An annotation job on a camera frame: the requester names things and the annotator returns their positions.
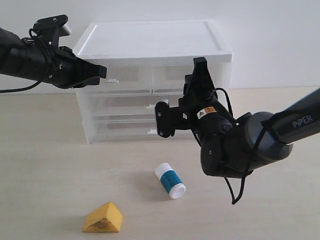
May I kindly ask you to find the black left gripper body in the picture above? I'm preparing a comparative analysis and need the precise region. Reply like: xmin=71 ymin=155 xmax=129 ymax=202
xmin=46 ymin=46 xmax=85 ymax=89

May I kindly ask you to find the clear wide drawer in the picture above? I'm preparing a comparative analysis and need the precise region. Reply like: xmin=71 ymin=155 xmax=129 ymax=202
xmin=87 ymin=94 xmax=182 ymax=116
xmin=92 ymin=119 xmax=201 ymax=140

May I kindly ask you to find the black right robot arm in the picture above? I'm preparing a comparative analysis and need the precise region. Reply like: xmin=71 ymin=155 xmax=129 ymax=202
xmin=180 ymin=57 xmax=320 ymax=179

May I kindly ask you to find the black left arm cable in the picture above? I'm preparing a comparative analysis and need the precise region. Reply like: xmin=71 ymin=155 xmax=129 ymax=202
xmin=0 ymin=79 xmax=42 ymax=94

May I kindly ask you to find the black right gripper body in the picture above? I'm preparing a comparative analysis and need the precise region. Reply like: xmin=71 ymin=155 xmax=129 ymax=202
xmin=177 ymin=86 xmax=237 ymax=140

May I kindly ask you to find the white plastic drawer cabinet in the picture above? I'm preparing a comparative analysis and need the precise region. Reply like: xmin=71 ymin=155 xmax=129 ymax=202
xmin=73 ymin=19 xmax=233 ymax=144

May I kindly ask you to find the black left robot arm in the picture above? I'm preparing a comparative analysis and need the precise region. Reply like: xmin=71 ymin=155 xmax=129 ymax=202
xmin=0 ymin=29 xmax=107 ymax=89

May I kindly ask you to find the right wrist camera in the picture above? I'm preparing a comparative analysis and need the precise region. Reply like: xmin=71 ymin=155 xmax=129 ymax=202
xmin=154 ymin=101 xmax=191 ymax=138

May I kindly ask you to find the white bottle teal label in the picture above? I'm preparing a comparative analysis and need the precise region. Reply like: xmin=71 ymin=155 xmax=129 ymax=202
xmin=154 ymin=162 xmax=186 ymax=200

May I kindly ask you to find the bottom clear wide drawer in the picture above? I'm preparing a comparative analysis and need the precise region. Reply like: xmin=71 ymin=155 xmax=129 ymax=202
xmin=92 ymin=119 xmax=201 ymax=140

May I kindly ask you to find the middle clear wide drawer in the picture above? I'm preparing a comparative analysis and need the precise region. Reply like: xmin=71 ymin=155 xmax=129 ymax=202
xmin=87 ymin=94 xmax=182 ymax=116

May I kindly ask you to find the yellow triangular wedge block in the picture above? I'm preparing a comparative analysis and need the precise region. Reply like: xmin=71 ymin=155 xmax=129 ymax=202
xmin=82 ymin=201 xmax=124 ymax=233

